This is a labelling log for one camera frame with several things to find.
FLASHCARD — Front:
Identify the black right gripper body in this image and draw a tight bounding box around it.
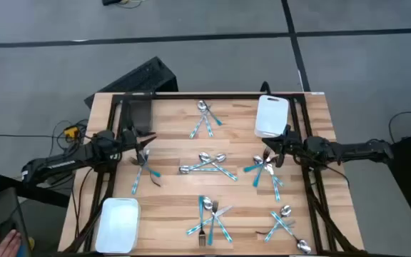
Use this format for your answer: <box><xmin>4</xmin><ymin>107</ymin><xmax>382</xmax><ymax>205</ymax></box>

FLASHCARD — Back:
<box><xmin>275</xmin><ymin>124</ymin><xmax>305</xmax><ymax>168</ymax></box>

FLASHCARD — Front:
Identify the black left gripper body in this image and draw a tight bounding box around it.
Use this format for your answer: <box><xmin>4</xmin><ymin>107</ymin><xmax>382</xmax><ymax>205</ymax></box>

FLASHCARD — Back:
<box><xmin>118</xmin><ymin>127</ymin><xmax>144</xmax><ymax>155</ymax></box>

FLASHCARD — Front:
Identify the white bin with handle slot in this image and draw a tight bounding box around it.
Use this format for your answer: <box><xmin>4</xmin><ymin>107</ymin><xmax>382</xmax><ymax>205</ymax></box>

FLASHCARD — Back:
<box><xmin>254</xmin><ymin>94</ymin><xmax>290</xmax><ymax>138</ymax></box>

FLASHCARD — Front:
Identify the spoon with teal handle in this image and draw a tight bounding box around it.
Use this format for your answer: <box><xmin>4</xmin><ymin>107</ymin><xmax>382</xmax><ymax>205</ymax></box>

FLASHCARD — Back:
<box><xmin>201</xmin><ymin>101</ymin><xmax>223</xmax><ymax>126</ymax></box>

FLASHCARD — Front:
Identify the dark grey plastic bin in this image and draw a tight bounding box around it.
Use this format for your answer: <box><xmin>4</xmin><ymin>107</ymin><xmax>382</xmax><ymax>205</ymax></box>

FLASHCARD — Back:
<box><xmin>121</xmin><ymin>98</ymin><xmax>153</xmax><ymax>133</ymax></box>

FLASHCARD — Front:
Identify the yellow power plug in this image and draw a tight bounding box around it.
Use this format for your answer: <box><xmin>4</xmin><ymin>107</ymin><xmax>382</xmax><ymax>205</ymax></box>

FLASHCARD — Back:
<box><xmin>64</xmin><ymin>125</ymin><xmax>81</xmax><ymax>139</ymax></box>

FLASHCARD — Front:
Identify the white rectangular plastic bin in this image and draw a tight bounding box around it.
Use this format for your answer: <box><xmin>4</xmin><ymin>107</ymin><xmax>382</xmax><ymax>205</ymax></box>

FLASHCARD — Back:
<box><xmin>94</xmin><ymin>197</ymin><xmax>141</xmax><ymax>254</ymax></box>

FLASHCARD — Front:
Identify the black desk leg bar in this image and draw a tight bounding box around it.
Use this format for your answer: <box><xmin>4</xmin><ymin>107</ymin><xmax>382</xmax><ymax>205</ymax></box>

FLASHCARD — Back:
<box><xmin>0</xmin><ymin>173</ymin><xmax>71</xmax><ymax>208</ymax></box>

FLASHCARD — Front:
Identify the black computer mouse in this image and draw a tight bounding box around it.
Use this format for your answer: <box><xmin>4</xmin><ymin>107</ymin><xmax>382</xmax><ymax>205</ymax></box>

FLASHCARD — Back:
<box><xmin>0</xmin><ymin>221</ymin><xmax>16</xmax><ymax>239</ymax></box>

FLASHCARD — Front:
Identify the person's hand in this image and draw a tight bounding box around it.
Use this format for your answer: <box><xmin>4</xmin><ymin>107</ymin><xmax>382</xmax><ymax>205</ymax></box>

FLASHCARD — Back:
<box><xmin>0</xmin><ymin>229</ymin><xmax>23</xmax><ymax>257</ymax></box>

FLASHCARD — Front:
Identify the black floor cable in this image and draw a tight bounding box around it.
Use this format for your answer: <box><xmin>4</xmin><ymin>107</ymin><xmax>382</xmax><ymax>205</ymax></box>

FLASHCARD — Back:
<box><xmin>388</xmin><ymin>111</ymin><xmax>411</xmax><ymax>135</ymax></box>
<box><xmin>0</xmin><ymin>119</ymin><xmax>91</xmax><ymax>160</ymax></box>

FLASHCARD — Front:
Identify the black device with cables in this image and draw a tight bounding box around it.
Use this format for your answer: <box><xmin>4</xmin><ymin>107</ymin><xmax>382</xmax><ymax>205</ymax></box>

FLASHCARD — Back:
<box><xmin>101</xmin><ymin>0</ymin><xmax>144</xmax><ymax>9</ymax></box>

